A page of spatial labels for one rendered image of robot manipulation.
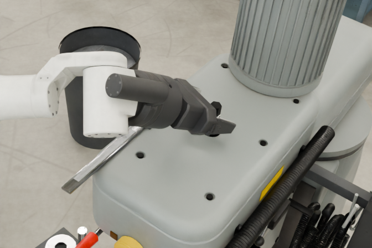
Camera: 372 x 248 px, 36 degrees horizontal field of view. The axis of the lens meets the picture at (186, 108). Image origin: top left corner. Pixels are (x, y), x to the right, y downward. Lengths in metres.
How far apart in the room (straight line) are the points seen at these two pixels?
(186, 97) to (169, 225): 0.21
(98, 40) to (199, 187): 2.70
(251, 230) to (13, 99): 0.47
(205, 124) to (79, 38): 2.66
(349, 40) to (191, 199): 0.84
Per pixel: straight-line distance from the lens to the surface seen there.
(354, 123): 1.70
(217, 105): 1.03
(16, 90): 0.86
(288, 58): 1.12
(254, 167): 1.03
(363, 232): 1.35
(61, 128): 3.79
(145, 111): 0.87
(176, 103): 0.91
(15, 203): 3.41
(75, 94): 3.38
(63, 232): 1.84
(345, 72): 1.54
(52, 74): 0.85
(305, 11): 1.07
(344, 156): 1.64
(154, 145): 1.03
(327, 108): 1.43
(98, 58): 0.84
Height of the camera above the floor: 2.62
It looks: 41 degrees down
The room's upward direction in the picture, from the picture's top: 8 degrees clockwise
